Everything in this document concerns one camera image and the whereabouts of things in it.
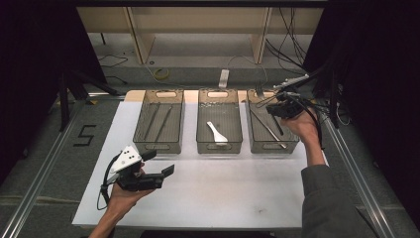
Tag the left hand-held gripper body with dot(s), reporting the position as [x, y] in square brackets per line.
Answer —
[126, 159]

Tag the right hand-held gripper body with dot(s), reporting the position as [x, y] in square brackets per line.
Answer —
[287, 109]

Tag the metal table knife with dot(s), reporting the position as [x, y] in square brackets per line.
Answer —
[267, 129]

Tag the grey plastic basket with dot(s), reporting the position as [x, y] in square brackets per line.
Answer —
[261, 135]
[171, 132]
[228, 122]

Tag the white spoon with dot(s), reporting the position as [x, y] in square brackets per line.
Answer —
[218, 136]

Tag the person's right hand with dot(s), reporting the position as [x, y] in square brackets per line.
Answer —
[305, 127]

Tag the person's left hand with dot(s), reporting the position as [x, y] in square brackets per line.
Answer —
[123, 200]

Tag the white table cover board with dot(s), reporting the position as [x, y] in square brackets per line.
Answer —
[191, 198]

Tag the black metal stand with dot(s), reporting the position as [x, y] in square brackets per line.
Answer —
[64, 105]
[334, 105]

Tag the white power strip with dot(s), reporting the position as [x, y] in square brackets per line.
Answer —
[224, 78]

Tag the yellow tape roll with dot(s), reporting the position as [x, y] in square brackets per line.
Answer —
[157, 75]

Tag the dark curtain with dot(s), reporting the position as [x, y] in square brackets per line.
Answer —
[379, 82]
[29, 66]

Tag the wooden shelf unit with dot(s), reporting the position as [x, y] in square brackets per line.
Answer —
[198, 23]

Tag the metal floor rail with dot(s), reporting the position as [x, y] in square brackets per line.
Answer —
[360, 185]
[33, 195]

